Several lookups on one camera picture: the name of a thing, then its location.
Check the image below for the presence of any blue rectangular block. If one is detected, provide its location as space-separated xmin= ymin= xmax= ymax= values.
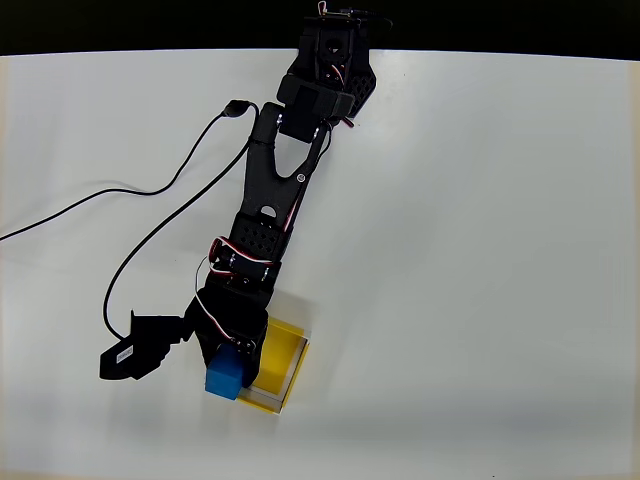
xmin=204 ymin=345 xmax=247 ymax=403

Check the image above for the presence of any yellow open box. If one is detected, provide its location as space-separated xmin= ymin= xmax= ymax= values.
xmin=235 ymin=313 xmax=313 ymax=417

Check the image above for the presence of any black camera on gripper mount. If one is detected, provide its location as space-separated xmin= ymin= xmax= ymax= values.
xmin=98 ymin=309 xmax=195 ymax=382

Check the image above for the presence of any black camera cable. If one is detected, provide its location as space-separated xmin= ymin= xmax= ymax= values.
xmin=102 ymin=142 xmax=257 ymax=341

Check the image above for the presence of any black cable with plug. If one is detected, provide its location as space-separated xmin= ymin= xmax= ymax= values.
xmin=0 ymin=99 xmax=260 ymax=243

